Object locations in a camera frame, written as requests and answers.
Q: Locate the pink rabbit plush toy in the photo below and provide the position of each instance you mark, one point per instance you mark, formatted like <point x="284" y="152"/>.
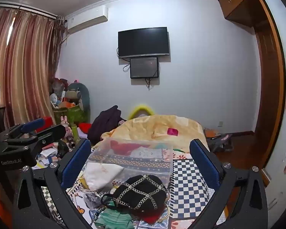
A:
<point x="66" y="125"/>

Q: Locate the small wall-mounted black monitor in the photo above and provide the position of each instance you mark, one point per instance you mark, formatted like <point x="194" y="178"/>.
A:
<point x="144" y="67"/>

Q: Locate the patterned patchwork bed sheet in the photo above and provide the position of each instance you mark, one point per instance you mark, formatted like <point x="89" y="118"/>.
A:
<point x="188" y="188"/>

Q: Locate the yellow blanket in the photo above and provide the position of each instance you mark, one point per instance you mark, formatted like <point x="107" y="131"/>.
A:
<point x="157" y="128"/>

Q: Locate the green knitted cloth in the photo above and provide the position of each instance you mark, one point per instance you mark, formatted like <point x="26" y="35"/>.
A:
<point x="110" y="219"/>

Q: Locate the wooden wardrobe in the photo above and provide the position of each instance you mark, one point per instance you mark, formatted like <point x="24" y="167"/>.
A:
<point x="259" y="59"/>

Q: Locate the red cushion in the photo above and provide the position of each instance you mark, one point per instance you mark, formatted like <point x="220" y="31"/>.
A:
<point x="85" y="127"/>

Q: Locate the white cloth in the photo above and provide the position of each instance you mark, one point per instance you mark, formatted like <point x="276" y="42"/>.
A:
<point x="102" y="173"/>

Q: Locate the dark purple garment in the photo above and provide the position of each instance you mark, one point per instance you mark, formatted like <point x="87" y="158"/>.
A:
<point x="104" y="124"/>

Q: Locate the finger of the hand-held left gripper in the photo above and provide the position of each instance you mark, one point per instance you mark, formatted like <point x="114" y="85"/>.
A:
<point x="50" y="133"/>
<point x="34" y="124"/>

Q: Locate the red fluffy cloth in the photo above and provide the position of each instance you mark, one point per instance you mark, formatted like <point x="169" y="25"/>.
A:
<point x="152" y="217"/>

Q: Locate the pink square patch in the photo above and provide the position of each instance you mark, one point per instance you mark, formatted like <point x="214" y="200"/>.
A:
<point x="172" y="131"/>

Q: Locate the green shopping bag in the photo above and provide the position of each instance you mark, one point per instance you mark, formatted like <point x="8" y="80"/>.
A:
<point x="72" y="113"/>

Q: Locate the white air conditioner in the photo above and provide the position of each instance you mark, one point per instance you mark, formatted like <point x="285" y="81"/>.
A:
<point x="87" y="20"/>

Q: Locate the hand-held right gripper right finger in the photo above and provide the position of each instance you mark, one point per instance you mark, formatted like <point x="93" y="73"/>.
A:
<point x="206" y="167"/>

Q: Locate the curtain rod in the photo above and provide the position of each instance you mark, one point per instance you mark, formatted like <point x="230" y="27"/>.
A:
<point x="26" y="8"/>

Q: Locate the clear plastic storage box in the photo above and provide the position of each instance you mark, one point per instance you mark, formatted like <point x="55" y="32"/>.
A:
<point x="133" y="157"/>

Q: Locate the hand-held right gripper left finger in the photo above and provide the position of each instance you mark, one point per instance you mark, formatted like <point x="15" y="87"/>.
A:
<point x="74" y="164"/>

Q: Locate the dark bag on floor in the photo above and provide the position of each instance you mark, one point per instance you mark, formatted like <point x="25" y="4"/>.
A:
<point x="219" y="142"/>

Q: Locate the wall-mounted black television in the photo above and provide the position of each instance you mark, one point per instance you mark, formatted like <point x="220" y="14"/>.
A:
<point x="143" y="42"/>

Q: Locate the white appliance with stickers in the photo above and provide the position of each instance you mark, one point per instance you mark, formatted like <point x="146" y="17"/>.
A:
<point x="282" y="183"/>

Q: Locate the striped brown curtain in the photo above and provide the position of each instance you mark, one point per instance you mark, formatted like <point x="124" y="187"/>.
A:
<point x="26" y="69"/>

